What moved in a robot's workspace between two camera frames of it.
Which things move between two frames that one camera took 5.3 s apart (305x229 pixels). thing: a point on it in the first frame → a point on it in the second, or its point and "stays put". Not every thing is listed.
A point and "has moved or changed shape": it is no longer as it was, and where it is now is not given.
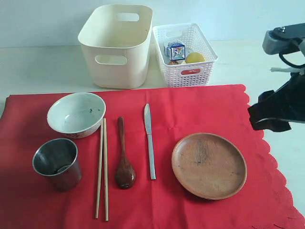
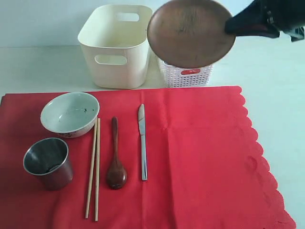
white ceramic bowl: (77, 115) has moved or changed shape
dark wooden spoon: (125, 172) → (116, 174)
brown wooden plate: (209, 166) → (190, 34)
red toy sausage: (189, 71) stays put
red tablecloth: (179, 158) stays put
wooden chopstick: (106, 199) → (98, 133)
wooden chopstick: (99, 182) → (89, 190)
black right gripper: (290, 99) → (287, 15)
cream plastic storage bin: (116, 39) stays put
